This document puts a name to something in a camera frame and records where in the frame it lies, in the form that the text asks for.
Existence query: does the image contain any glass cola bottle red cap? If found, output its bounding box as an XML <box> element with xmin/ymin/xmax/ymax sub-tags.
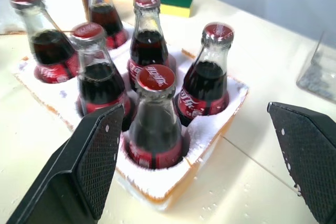
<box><xmin>127</xmin><ymin>0</ymin><xmax>170</xmax><ymax>92</ymax></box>
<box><xmin>70</xmin><ymin>23</ymin><xmax>133</xmax><ymax>132</ymax></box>
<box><xmin>9</xmin><ymin>0</ymin><xmax>81</xmax><ymax>83</ymax></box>
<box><xmin>127</xmin><ymin>64</ymin><xmax>184</xmax><ymax>170</ymax></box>
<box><xmin>174</xmin><ymin>23</ymin><xmax>235</xmax><ymax>127</ymax></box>
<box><xmin>83</xmin><ymin>0</ymin><xmax>128</xmax><ymax>50</ymax></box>

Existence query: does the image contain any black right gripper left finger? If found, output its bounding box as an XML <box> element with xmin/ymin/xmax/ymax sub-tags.
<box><xmin>6</xmin><ymin>103</ymin><xmax>125</xmax><ymax>224</ymax></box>

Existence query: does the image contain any clear plastic container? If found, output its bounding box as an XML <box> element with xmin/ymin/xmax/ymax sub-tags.
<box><xmin>296</xmin><ymin>30</ymin><xmax>336</xmax><ymax>102</ymax></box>

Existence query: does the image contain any white foam bottle crate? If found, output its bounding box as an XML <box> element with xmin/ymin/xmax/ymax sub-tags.
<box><xmin>12</xmin><ymin>22</ymin><xmax>249</xmax><ymax>211</ymax></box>

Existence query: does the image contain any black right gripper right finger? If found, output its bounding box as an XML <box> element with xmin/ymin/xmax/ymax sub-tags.
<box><xmin>267</xmin><ymin>101</ymin><xmax>336</xmax><ymax>224</ymax></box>

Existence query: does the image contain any yellow green sponge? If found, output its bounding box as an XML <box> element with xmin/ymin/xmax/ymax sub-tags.
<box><xmin>157</xmin><ymin>0</ymin><xmax>194</xmax><ymax>18</ymax></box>

